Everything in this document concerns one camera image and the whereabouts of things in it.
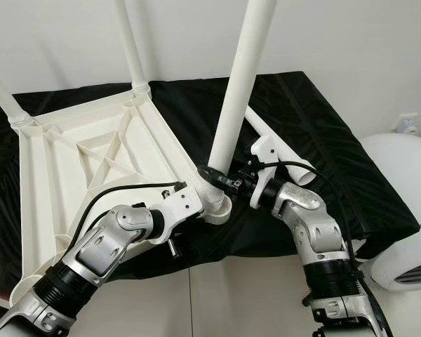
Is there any black tablecloth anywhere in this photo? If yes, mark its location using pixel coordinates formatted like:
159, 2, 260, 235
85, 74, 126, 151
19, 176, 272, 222
0, 70, 420, 282

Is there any white rounded plastic appliance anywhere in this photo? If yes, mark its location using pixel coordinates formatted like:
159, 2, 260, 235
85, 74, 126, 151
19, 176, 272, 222
361, 133, 421, 290

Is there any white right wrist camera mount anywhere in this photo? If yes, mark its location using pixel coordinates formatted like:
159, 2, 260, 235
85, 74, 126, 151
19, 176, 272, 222
251, 136, 280, 209

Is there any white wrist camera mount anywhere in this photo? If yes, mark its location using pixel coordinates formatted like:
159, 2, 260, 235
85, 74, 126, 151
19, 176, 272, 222
251, 136, 280, 209
154, 184, 203, 243

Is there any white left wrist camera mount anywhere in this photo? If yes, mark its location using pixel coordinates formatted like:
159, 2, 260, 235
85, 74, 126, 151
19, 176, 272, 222
154, 184, 203, 243

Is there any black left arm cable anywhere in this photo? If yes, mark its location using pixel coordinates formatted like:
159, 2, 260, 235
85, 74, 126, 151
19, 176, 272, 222
77, 181, 187, 250

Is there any white wall power socket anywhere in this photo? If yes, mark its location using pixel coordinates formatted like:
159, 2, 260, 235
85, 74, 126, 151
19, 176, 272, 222
396, 112, 421, 136

